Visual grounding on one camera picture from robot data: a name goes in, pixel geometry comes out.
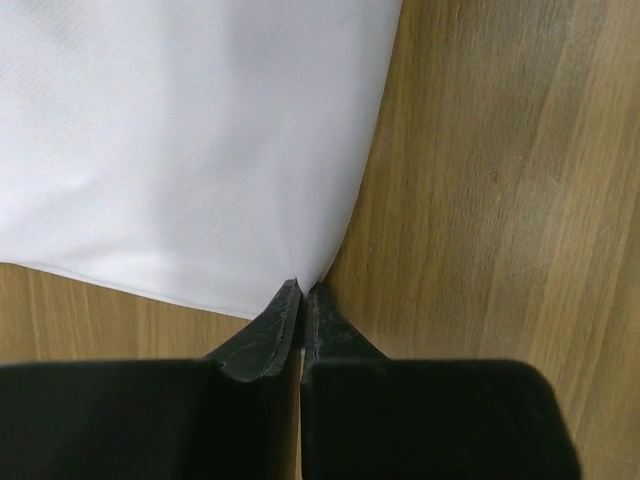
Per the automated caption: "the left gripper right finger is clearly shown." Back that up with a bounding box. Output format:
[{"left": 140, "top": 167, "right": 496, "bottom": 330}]
[{"left": 303, "top": 283, "right": 387, "bottom": 366}]

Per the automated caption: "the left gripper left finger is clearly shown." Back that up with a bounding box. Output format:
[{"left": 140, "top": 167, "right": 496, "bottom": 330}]
[{"left": 205, "top": 280, "right": 301, "bottom": 383}]

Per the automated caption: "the white t shirt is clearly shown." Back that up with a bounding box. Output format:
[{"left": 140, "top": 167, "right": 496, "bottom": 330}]
[{"left": 1, "top": 1, "right": 401, "bottom": 318}]

